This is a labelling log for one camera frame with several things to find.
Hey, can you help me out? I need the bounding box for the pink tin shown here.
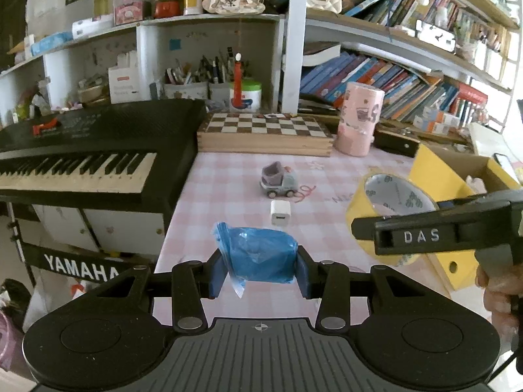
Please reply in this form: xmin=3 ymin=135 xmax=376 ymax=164
xmin=113 ymin=0 xmax=148 ymax=25

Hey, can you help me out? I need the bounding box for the blue plastic bag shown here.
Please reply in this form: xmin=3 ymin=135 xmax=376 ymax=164
xmin=211 ymin=221 xmax=297 ymax=301

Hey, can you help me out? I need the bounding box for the black white picture frame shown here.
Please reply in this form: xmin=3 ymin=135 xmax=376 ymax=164
xmin=414 ymin=20 xmax=457 ymax=53

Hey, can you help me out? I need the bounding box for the white jar green lid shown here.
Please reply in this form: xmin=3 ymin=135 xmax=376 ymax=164
xmin=229 ymin=79 xmax=263 ymax=112

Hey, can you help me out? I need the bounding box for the person's right hand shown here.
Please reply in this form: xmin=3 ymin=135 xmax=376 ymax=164
xmin=476 ymin=267 xmax=516 ymax=350

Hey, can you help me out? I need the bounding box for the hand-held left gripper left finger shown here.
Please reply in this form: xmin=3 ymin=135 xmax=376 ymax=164
xmin=88 ymin=247 xmax=229 ymax=333

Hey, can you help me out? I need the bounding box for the dark brown wooden box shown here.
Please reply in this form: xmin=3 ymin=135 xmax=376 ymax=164
xmin=374 ymin=124 xmax=421 ymax=158

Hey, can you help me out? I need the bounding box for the white charger plug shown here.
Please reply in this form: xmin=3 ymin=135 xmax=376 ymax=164
xmin=270 ymin=200 xmax=292 ymax=226

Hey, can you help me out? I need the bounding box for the pink checkered desktop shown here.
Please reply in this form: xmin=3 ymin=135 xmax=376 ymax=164
xmin=153 ymin=149 xmax=452 ymax=327

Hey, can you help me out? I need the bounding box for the black keyboard stand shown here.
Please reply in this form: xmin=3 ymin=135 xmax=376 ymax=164
xmin=8 ymin=202 xmax=135 ymax=290

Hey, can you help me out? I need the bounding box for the pen holder with pens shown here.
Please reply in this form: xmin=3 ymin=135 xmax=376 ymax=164
xmin=163 ymin=51 xmax=233 ymax=103

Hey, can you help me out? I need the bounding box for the white carton box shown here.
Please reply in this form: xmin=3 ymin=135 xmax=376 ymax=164
xmin=108 ymin=52 xmax=142 ymax=105

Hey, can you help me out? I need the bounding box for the pink plush toy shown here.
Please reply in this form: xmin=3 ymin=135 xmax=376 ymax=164
xmin=466 ymin=175 xmax=489 ymax=194

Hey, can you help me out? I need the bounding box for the long row of colourful books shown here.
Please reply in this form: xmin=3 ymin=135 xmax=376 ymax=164
xmin=300 ymin=43 xmax=489 ymax=135

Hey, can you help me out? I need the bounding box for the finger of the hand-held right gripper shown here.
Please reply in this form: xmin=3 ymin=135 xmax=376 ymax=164
xmin=352 ymin=198 xmax=477 ymax=256

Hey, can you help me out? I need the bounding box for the pink cartoon canister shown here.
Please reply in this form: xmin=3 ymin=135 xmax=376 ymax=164
xmin=335 ymin=82 xmax=385 ymax=158

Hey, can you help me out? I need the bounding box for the white bookshelf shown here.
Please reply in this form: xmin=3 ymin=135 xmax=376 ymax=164
xmin=0 ymin=0 xmax=523 ymax=148

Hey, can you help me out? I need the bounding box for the blue white packet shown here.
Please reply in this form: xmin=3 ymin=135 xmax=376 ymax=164
xmin=30 ymin=32 xmax=74 ymax=56

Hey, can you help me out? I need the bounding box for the wooden chessboard box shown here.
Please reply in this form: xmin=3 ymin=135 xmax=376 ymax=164
xmin=197 ymin=112 xmax=335 ymax=158

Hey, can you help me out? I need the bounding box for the yellow tape roll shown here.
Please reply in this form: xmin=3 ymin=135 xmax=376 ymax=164
xmin=345 ymin=172 xmax=440 ymax=268

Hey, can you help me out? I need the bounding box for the smartphone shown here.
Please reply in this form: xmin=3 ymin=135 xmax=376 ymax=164
xmin=493 ymin=153 xmax=523 ymax=184

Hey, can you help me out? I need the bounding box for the grey purple toy truck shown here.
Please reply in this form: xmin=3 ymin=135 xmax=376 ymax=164
xmin=260 ymin=162 xmax=298 ymax=199

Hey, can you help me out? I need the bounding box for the black electronic keyboard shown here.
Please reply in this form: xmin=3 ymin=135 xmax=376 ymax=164
xmin=0 ymin=99 xmax=207 ymax=215

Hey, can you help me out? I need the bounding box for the orange white small box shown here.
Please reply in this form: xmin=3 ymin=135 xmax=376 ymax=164
xmin=425 ymin=109 xmax=462 ymax=128
xmin=413 ymin=115 xmax=448 ymax=135

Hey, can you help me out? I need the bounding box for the yellow cardboard box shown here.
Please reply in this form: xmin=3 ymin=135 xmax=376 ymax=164
xmin=410 ymin=145 xmax=523 ymax=299

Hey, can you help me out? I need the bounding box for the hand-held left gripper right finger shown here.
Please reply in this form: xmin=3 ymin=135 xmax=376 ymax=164
xmin=295 ymin=245 xmax=434 ymax=333

